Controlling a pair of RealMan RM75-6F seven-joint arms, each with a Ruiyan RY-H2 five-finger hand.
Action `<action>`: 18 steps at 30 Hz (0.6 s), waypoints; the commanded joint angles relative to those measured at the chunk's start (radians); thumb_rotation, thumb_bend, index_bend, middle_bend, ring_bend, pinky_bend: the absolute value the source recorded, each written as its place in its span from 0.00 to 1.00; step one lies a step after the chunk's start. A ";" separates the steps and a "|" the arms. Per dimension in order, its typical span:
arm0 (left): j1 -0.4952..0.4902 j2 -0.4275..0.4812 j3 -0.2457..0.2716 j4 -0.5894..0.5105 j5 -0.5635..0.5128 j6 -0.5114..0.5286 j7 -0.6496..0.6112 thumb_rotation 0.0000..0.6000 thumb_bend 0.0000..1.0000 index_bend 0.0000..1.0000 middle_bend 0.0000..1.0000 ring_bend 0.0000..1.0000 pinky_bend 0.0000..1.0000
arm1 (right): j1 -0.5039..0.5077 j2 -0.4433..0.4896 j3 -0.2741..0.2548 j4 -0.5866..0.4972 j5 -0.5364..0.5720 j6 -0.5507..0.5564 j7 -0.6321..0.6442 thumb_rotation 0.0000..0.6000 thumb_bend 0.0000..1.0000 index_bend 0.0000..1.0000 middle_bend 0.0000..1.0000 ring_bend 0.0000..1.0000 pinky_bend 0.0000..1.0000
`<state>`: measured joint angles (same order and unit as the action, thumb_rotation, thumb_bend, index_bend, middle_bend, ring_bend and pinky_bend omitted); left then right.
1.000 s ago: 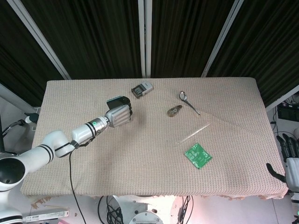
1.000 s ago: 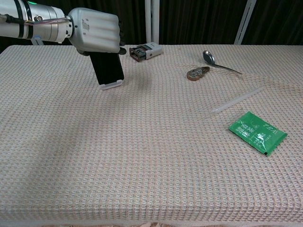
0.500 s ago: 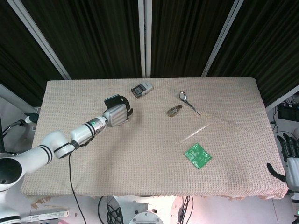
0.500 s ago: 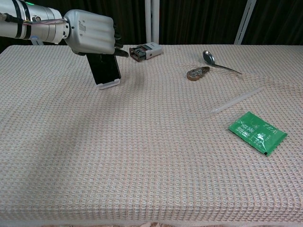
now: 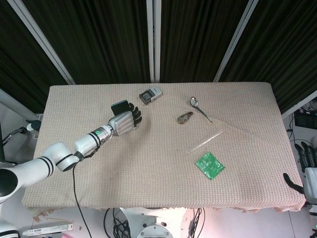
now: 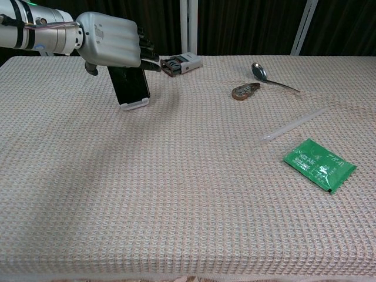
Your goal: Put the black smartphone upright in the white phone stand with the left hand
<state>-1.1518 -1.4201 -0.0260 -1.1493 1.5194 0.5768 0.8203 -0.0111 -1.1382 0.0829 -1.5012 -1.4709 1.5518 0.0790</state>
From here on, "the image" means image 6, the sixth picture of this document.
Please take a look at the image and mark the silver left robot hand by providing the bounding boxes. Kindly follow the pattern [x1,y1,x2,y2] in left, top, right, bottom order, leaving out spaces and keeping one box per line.
[75,11,162,76]

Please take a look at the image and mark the black smartphone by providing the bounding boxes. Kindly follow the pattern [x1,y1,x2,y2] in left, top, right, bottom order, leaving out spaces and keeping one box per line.
[106,66,151,106]

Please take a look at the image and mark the white folding phone stand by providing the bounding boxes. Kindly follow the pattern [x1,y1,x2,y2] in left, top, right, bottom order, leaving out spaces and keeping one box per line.
[120,98,150,112]

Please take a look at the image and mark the black curtain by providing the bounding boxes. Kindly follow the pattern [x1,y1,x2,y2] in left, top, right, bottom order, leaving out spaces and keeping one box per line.
[0,0,376,67]

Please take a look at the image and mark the brown correction tape dispenser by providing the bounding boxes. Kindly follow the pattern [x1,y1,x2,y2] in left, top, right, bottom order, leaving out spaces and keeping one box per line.
[231,82,261,102]

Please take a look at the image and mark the metal spoon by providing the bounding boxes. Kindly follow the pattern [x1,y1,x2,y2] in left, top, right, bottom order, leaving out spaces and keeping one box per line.
[251,62,302,94]

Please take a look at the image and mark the beige waffle tablecloth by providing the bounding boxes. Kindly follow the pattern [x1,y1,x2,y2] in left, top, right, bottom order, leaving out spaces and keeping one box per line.
[0,55,376,282]

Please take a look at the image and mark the clear wrapped plastic straw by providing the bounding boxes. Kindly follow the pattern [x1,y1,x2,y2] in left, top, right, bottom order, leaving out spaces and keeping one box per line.
[258,107,328,143]

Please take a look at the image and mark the green tea packet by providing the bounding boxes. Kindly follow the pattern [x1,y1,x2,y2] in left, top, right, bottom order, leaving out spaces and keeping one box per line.
[283,137,358,195]

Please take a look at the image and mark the white frame post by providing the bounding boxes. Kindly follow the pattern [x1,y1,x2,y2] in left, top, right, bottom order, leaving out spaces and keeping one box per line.
[290,0,320,56]
[179,0,199,56]

